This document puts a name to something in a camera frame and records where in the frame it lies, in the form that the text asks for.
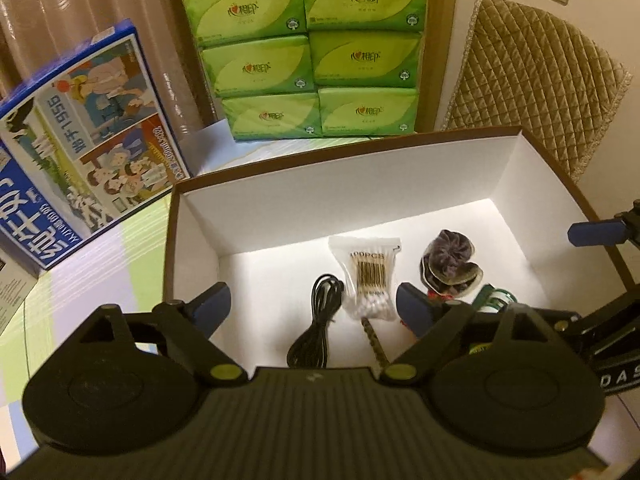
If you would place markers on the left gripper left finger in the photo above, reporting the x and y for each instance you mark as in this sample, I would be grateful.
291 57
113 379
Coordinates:
187 327

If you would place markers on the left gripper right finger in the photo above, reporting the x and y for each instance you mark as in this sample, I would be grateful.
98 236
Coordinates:
437 324

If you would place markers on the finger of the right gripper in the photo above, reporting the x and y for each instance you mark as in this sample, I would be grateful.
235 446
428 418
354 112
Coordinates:
583 332
622 228

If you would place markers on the red snack packet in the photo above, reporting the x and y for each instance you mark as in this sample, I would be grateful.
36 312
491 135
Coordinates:
436 298

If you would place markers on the dark brown scrunchie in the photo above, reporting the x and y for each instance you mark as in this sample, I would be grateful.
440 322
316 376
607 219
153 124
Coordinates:
446 266

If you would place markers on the green blister card with bottle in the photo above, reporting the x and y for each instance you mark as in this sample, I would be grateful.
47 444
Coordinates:
493 300

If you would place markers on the leopard print hair clip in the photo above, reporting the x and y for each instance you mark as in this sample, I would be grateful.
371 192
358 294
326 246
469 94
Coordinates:
375 344

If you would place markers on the cotton swab bag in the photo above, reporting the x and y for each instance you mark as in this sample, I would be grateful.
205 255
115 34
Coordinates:
368 265

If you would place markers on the checkered tablecloth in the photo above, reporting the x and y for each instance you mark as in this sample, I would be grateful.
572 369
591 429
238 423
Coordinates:
124 266

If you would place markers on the brown cardboard box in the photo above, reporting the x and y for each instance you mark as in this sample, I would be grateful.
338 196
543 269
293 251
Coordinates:
366 213

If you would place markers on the small white product box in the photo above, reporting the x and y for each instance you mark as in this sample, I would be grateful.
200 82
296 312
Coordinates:
15 285

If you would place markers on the quilted chair cushion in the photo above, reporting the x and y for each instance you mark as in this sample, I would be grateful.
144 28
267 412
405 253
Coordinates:
523 66

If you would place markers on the blue milk carton box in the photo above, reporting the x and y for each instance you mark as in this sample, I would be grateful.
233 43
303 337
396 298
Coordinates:
85 142

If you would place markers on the green tissue pack bundle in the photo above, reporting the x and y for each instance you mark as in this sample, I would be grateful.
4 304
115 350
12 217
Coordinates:
294 69

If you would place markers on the beige curtain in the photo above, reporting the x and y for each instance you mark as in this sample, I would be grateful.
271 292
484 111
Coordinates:
36 32

